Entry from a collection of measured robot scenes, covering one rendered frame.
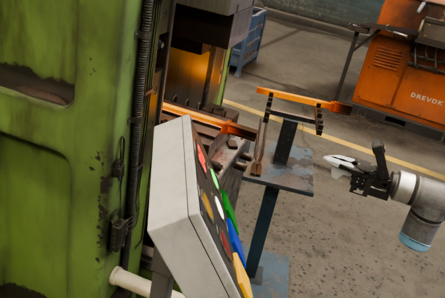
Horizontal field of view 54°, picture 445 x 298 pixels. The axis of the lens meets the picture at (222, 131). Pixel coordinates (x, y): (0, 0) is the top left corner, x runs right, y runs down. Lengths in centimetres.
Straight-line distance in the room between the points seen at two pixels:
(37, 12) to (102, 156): 36
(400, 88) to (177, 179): 420
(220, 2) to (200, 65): 53
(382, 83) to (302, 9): 452
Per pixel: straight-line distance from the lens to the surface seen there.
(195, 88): 163
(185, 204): 65
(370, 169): 134
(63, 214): 130
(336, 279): 251
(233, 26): 117
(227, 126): 135
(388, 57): 474
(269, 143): 208
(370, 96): 485
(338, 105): 197
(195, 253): 67
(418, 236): 141
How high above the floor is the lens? 157
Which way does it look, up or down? 25 degrees down
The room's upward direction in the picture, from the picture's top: 11 degrees clockwise
